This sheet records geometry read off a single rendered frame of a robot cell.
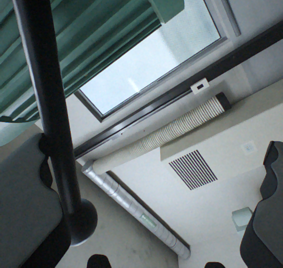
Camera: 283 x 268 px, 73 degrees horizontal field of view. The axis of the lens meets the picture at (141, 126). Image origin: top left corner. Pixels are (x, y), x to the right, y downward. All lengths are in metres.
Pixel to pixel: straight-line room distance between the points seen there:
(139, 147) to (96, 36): 1.61
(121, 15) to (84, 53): 0.05
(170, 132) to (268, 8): 1.11
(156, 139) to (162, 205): 1.20
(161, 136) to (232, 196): 1.35
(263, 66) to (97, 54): 1.69
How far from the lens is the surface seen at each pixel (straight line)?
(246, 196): 2.74
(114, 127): 1.78
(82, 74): 0.21
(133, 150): 1.79
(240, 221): 2.22
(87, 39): 0.17
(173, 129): 1.66
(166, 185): 2.37
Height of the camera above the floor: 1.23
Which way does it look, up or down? 20 degrees up
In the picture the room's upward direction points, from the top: 120 degrees counter-clockwise
